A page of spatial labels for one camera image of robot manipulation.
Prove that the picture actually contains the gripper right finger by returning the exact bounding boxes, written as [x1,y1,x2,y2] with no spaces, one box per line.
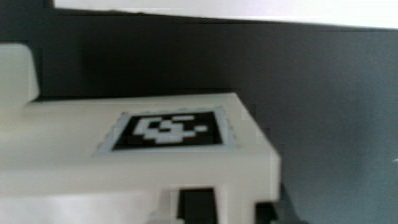
[255,202,278,224]

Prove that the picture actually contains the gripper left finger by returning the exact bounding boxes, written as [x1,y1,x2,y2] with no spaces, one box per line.
[155,187,221,224]

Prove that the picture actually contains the white drawer tray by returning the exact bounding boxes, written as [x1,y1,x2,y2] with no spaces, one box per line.
[0,43,282,224]

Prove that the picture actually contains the white U-shaped fence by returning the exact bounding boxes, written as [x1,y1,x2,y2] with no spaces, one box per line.
[54,0,398,30]

